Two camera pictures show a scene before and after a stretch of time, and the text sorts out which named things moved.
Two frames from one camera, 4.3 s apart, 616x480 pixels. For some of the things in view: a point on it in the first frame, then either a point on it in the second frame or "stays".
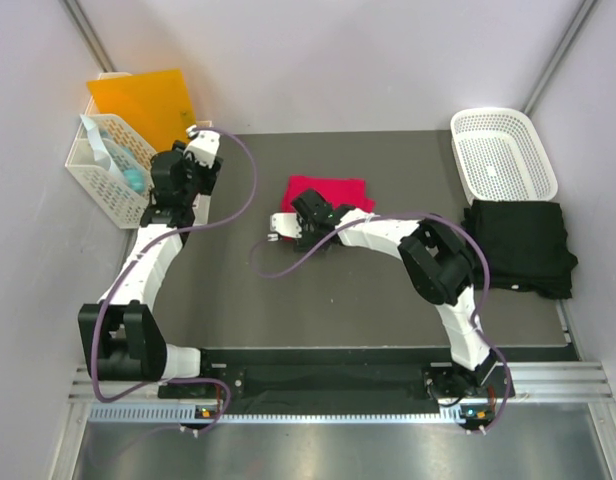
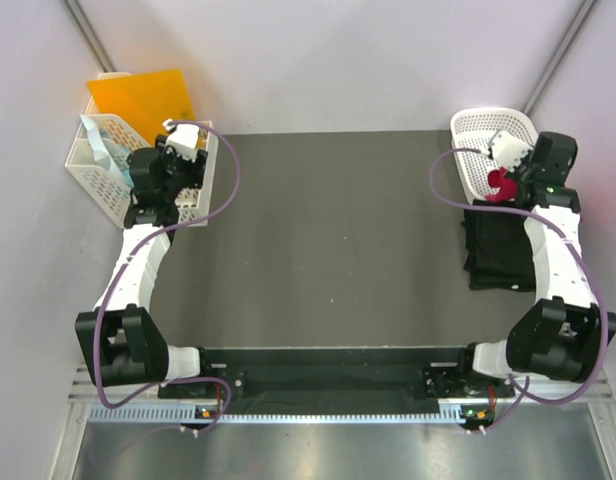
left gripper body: x=200 y=179 → x=181 y=173
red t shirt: x=340 y=190 → x=509 y=187
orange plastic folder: x=154 y=104 stays
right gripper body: x=309 y=237 → x=523 y=171
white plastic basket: x=500 y=156 stays
